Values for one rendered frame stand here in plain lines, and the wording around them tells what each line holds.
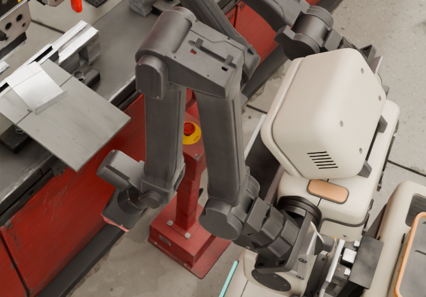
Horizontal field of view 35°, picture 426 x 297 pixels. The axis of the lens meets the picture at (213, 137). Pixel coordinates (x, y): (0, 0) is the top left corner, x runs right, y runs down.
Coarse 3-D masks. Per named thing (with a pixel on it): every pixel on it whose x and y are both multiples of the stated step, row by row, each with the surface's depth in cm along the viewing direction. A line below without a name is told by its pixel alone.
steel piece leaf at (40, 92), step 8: (40, 72) 158; (32, 80) 156; (40, 80) 157; (48, 80) 157; (16, 88) 155; (24, 88) 155; (32, 88) 155; (40, 88) 156; (48, 88) 156; (56, 88) 156; (24, 96) 154; (32, 96) 154; (40, 96) 154; (48, 96) 154; (56, 96) 152; (64, 96) 154; (32, 104) 153; (40, 104) 153; (48, 104) 152; (40, 112) 152
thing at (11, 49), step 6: (18, 36) 147; (24, 36) 149; (12, 42) 147; (18, 42) 148; (24, 42) 152; (6, 48) 146; (12, 48) 148; (18, 48) 151; (0, 54) 145; (6, 54) 147; (0, 60) 148
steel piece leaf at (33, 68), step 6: (30, 66) 159; (36, 66) 159; (18, 72) 157; (24, 72) 158; (30, 72) 158; (36, 72) 158; (6, 78) 156; (12, 78) 156; (18, 78) 157; (24, 78) 157; (12, 84) 155
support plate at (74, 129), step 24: (48, 72) 158; (72, 96) 155; (96, 96) 156; (24, 120) 151; (48, 120) 151; (72, 120) 152; (96, 120) 152; (120, 120) 153; (48, 144) 148; (72, 144) 148; (96, 144) 149; (72, 168) 146
